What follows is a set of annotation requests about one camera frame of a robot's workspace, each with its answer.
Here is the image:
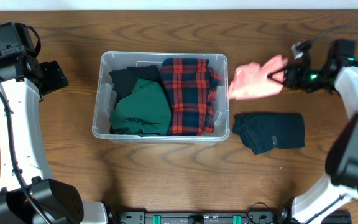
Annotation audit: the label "dark teal garment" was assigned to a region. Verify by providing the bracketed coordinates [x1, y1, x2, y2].
[232, 113, 305, 155]

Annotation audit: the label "dark green garment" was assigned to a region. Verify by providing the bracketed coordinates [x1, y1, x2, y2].
[110, 78, 172, 136]

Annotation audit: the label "black mounting rail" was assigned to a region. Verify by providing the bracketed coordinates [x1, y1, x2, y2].
[116, 210, 352, 224]

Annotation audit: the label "black pants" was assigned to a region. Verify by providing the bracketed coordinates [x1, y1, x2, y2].
[109, 65, 160, 101]

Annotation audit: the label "red navy plaid cloth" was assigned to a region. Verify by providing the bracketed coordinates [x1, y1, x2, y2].
[160, 58, 220, 136]

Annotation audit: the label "clear plastic storage bin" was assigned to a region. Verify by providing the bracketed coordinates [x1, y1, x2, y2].
[91, 51, 231, 144]

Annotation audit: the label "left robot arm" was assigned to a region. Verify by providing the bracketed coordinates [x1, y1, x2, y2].
[0, 22, 109, 224]

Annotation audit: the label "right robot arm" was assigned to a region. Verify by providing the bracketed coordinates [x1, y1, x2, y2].
[277, 39, 358, 223]

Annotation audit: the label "pink shirt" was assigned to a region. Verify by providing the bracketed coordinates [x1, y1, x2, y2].
[227, 55, 288, 100]

